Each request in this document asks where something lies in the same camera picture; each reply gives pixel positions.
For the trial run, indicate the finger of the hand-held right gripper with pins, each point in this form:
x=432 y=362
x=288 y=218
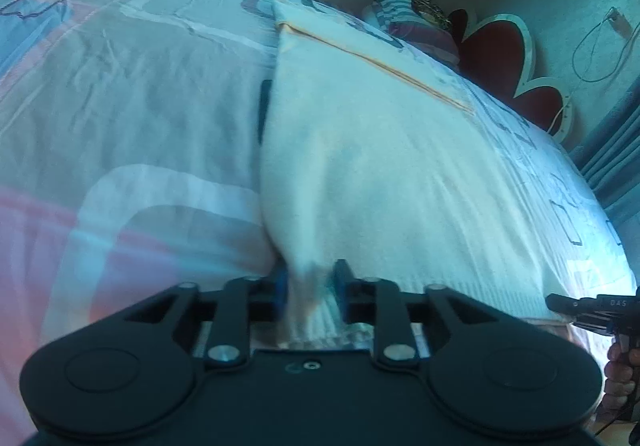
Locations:
x=565 y=303
x=592 y=324

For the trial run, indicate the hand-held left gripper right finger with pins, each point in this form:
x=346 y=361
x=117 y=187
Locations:
x=341 y=287

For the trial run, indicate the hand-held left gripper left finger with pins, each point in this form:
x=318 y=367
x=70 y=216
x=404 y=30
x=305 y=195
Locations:
x=280 y=287

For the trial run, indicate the cream knitted sweater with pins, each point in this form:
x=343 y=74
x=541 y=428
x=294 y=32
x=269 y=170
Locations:
x=380 y=175

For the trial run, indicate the person's right hand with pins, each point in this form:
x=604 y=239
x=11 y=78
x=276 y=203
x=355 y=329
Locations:
x=617 y=376

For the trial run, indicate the printed pastel quilt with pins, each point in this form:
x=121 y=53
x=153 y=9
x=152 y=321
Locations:
x=125 y=100

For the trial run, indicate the red white scalloped headboard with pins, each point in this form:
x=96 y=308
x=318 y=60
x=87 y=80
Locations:
x=500 y=55

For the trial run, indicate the striped pillow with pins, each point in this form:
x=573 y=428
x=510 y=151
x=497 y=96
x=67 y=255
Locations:
x=421 y=34

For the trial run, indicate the grey wall curtain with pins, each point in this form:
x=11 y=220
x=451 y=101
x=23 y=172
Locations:
x=620 y=150

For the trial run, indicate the wall socket with charger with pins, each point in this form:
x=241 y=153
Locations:
x=619 y=20

